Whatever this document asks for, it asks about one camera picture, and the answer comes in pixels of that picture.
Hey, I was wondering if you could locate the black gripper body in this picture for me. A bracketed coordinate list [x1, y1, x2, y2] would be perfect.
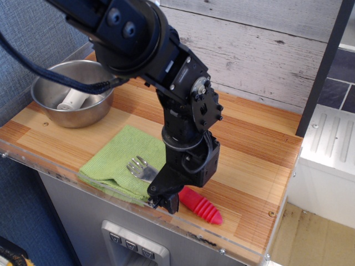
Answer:
[148, 132, 220, 197]

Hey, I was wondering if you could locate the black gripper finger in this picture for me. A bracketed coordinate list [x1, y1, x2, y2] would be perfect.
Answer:
[162, 193, 179, 214]
[148, 195, 164, 209]

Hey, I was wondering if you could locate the red handled metal fork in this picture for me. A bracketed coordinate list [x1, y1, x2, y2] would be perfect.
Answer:
[126, 156, 224, 225]

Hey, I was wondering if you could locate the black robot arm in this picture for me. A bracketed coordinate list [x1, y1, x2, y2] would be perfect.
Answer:
[52, 1, 223, 214]

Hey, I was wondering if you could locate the green microfiber cloth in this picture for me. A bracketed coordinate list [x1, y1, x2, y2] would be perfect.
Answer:
[78, 126, 165, 206]

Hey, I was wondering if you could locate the dishwasher button panel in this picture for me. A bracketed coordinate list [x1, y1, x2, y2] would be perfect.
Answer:
[101, 220, 170, 265]

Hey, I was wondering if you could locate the silver toy dishwasher cabinet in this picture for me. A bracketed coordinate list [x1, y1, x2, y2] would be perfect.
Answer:
[40, 173, 266, 265]

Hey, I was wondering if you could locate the stainless steel bowl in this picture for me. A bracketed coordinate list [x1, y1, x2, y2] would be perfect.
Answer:
[31, 60, 114, 128]

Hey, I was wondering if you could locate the white salt shaker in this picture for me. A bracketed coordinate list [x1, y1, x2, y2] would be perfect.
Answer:
[57, 89, 89, 110]

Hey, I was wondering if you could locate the white toy sink drainboard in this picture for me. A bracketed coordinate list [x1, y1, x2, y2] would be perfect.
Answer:
[288, 105, 354, 227]

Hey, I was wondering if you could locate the yellow black object at corner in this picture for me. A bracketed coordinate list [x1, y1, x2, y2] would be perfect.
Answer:
[1, 247, 34, 266]

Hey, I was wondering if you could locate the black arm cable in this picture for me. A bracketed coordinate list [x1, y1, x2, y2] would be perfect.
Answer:
[0, 30, 130, 95]

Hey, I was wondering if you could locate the dark right frame post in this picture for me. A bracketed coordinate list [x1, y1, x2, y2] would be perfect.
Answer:
[296, 0, 354, 137]

